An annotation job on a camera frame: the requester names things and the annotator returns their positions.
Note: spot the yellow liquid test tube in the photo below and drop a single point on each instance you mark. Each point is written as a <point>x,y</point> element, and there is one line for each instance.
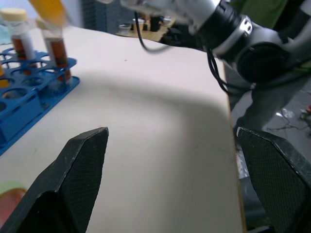
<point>49,9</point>
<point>3,77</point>

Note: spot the wooden background table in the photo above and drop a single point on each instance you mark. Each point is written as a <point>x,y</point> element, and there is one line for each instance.
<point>155,35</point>

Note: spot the green-capped red test tube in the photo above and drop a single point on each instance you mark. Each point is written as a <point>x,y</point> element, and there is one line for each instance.
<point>9,199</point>

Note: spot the black background canister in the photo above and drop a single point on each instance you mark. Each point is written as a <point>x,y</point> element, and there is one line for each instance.
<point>156,23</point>

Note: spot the blue test tube rack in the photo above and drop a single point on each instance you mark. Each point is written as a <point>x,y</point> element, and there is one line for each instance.
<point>24,104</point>

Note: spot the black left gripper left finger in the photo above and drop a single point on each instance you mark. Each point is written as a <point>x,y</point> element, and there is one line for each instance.
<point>73,179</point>

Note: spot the grey stacked crates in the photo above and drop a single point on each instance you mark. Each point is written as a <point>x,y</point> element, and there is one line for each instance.
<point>102,14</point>

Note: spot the teal cloth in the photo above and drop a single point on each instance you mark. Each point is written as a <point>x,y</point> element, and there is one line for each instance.
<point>4,32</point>

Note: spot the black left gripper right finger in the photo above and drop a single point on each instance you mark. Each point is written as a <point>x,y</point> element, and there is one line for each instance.
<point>274,174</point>

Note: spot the grey robot body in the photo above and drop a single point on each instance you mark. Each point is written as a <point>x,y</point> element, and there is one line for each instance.
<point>269,104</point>

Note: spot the cream-capped red liquid tube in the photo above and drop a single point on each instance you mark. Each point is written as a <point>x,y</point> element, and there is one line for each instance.
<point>23,41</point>
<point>57,48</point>

